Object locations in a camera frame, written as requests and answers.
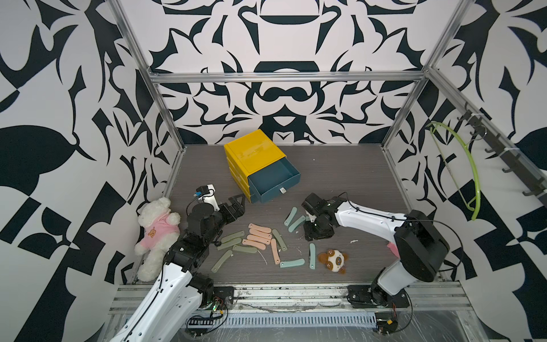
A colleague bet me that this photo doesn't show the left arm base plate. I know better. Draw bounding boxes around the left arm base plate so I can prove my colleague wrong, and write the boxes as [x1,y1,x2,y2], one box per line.
[200,286,235,312]

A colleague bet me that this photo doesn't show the pink alarm clock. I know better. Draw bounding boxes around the pink alarm clock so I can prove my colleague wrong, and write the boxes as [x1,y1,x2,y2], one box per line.
[387,242,400,258]

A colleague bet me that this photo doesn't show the olive folding knife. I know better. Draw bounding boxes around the olive folding knife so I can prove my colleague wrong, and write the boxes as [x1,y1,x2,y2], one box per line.
[217,237,242,251]
[272,229,288,252]
[221,231,245,244]
[232,245,258,254]

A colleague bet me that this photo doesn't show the olive folding knife upper left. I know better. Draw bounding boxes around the olive folding knife upper left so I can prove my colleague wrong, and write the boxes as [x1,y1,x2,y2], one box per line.
[221,231,245,244]

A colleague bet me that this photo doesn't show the olive folding knife lowest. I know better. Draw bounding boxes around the olive folding knife lowest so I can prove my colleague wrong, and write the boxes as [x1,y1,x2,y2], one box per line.
[211,249,234,273]

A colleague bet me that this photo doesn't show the olive folding knife right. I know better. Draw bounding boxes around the olive folding knife right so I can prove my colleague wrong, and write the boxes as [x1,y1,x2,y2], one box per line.
[272,229,288,252]

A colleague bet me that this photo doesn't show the pink folding knife top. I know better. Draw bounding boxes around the pink folding knife top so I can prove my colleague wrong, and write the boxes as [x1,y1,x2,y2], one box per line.
[249,223,272,234]

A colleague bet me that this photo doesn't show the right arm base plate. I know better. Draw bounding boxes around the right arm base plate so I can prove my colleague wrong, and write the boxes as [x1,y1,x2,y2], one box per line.
[346,285,411,309]

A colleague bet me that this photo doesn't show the black wall hook rack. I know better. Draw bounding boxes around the black wall hook rack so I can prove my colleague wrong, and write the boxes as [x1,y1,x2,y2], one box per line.
[459,102,547,198]

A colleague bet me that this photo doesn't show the pink folding knife upright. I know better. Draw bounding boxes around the pink folding knife upright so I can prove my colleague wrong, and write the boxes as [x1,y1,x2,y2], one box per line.
[270,238,281,265]

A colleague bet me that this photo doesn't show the yellow teal drawer cabinet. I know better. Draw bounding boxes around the yellow teal drawer cabinet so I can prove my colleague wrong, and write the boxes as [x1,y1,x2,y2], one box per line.
[224,129,286,202]

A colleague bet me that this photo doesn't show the brown white plush toy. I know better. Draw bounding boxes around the brown white plush toy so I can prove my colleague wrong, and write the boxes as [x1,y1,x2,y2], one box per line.
[317,249,348,274]

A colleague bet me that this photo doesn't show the olive folding knife centre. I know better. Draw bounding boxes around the olive folding knife centre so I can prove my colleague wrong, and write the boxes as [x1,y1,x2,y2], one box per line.
[232,245,258,254]

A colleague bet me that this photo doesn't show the olive folding knife middle left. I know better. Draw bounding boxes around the olive folding knife middle left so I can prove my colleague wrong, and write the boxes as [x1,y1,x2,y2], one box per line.
[217,237,242,251]

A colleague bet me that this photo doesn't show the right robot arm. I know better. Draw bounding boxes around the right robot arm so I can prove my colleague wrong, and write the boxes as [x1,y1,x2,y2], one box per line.
[302,193,450,307]

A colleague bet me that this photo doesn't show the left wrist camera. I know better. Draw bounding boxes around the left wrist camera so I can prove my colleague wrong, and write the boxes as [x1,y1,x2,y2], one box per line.
[195,184,219,211]

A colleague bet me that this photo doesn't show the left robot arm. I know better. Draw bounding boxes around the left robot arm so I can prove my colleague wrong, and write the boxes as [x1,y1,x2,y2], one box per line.
[111,194,246,341]

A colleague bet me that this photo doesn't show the teal folding knife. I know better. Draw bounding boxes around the teal folding knife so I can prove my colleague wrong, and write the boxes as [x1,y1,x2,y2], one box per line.
[288,216,308,232]
[279,258,306,269]
[309,243,316,270]
[283,207,298,227]

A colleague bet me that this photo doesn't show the aluminium frame rail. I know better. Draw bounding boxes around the aluminium frame rail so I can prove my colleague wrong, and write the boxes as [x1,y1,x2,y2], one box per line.
[149,71,424,84]

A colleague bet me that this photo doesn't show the teal drawer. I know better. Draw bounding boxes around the teal drawer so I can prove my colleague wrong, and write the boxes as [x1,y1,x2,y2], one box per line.
[248,158,301,204]

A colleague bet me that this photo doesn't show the green hanging hoop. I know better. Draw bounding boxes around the green hanging hoop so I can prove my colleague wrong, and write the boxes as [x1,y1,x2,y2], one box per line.
[427,121,482,221]

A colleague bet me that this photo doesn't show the white teddy bear pink shirt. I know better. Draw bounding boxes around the white teddy bear pink shirt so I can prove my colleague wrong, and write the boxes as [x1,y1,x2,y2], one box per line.
[134,197,181,282]

